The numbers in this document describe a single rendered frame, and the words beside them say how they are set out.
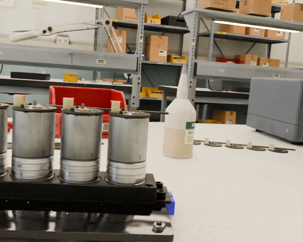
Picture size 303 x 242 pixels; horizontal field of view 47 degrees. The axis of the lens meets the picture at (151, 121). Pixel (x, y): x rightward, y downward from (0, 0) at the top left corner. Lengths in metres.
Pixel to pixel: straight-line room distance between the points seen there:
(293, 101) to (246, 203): 0.30
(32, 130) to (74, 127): 0.02
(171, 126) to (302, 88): 0.23
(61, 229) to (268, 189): 0.18
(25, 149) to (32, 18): 4.40
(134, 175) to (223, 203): 0.08
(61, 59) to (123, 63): 0.43
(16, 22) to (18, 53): 2.18
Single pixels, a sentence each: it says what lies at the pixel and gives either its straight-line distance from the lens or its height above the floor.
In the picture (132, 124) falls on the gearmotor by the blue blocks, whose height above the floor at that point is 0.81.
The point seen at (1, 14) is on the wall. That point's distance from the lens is 4.63.
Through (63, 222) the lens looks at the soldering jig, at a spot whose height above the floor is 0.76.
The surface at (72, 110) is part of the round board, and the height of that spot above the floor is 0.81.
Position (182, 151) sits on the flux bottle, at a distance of 0.37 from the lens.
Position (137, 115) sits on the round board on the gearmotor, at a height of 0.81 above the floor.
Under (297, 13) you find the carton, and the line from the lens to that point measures 3.24.
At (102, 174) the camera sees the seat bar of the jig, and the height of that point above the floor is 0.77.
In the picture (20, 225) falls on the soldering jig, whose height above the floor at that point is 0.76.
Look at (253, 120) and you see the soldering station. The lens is 0.63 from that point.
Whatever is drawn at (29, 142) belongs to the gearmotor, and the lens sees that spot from 0.21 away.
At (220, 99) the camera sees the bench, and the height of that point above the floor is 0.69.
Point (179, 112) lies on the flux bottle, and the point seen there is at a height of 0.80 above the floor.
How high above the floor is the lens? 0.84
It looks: 7 degrees down
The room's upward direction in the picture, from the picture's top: 4 degrees clockwise
